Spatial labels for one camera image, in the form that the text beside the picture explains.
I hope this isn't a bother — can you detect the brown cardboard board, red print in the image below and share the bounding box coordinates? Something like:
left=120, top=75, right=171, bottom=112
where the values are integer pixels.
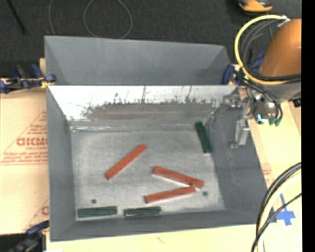
left=0, top=87, right=276, bottom=236

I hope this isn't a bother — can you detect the grey metal bin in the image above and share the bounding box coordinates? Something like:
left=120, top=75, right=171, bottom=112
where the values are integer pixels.
left=44, top=35, right=269, bottom=242

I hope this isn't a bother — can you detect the dark green flat block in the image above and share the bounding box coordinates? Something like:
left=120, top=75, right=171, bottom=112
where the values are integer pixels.
left=77, top=206, right=118, bottom=218
left=123, top=206, right=162, bottom=218
left=194, top=121, right=214, bottom=154

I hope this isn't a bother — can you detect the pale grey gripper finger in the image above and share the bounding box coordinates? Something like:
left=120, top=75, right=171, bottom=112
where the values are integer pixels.
left=238, top=126, right=251, bottom=145
left=230, top=119, right=244, bottom=150

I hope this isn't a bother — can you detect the red-brown flat block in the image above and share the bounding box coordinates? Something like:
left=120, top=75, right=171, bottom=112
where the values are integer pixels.
left=151, top=165, right=205, bottom=190
left=144, top=186, right=197, bottom=205
left=104, top=143, right=148, bottom=181

